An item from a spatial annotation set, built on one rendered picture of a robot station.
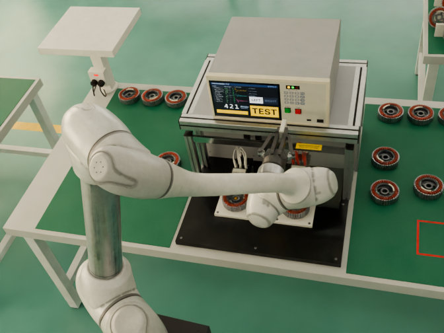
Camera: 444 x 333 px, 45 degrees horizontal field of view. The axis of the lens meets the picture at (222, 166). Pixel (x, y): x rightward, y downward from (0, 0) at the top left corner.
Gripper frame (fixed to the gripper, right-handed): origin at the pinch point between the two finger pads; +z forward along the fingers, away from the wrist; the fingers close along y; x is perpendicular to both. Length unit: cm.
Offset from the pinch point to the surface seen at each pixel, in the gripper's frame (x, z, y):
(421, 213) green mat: -43, 4, 51
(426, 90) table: -68, 110, 56
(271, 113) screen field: -2.0, 9.4, -6.1
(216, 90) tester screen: 7.3, 9.4, -25.7
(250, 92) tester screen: 7.0, 9.4, -13.2
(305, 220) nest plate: -39.9, -8.5, 8.5
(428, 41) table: -43, 119, 54
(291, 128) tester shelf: -6.6, 7.1, 1.4
